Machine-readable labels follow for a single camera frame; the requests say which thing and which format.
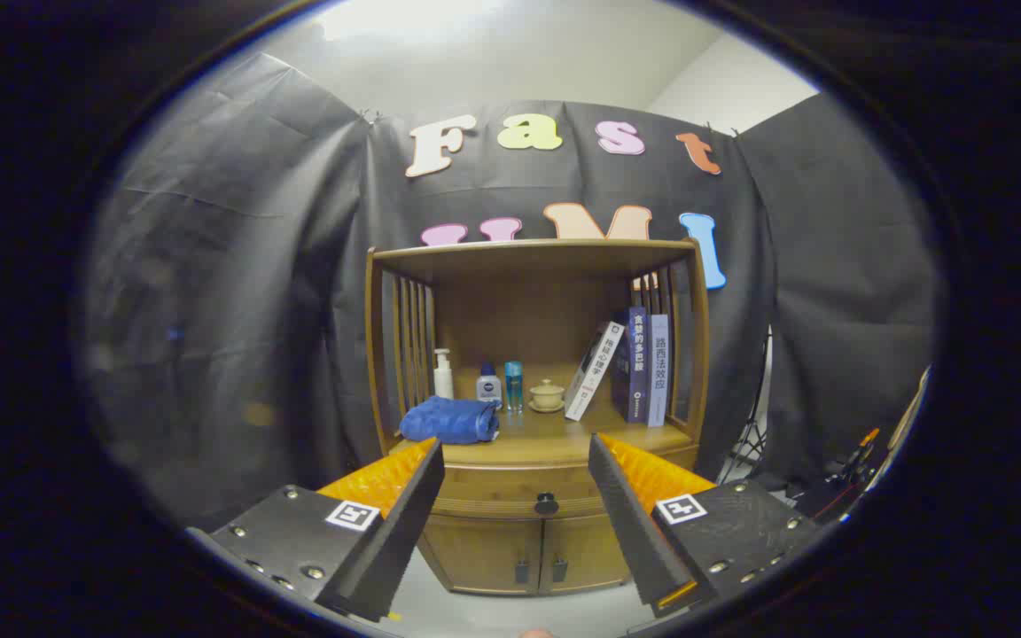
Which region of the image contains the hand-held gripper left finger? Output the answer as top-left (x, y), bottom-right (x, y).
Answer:
top-left (187, 437), bottom-right (446, 623)

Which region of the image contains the white book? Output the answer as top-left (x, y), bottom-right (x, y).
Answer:
top-left (564, 321), bottom-right (627, 422)

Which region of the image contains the grey lavender book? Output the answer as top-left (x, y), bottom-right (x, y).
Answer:
top-left (648, 314), bottom-right (670, 428)

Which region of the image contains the beige lidded teacup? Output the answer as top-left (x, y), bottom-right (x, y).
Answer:
top-left (528, 379), bottom-right (566, 414)

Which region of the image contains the wooden countertop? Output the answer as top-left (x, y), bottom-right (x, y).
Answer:
top-left (391, 403), bottom-right (696, 466)

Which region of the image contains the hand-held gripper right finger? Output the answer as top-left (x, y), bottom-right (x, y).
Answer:
top-left (588, 432), bottom-right (832, 619)

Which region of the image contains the blue folded towel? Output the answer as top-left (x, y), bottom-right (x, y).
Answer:
top-left (400, 396), bottom-right (503, 446)

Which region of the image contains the dark blue book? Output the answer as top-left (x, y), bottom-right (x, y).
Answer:
top-left (611, 307), bottom-right (651, 424)

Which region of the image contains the black tripod stand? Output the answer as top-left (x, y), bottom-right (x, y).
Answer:
top-left (721, 416), bottom-right (773, 484)

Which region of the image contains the black and orange device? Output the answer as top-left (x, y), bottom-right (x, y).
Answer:
top-left (821, 428), bottom-right (884, 497)

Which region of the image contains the wooden cabinet door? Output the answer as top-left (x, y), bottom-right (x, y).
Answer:
top-left (542, 514), bottom-right (634, 593)
top-left (422, 516), bottom-right (545, 595)

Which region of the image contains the wooden cabinet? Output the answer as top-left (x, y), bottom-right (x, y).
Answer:
top-left (364, 237), bottom-right (712, 596)

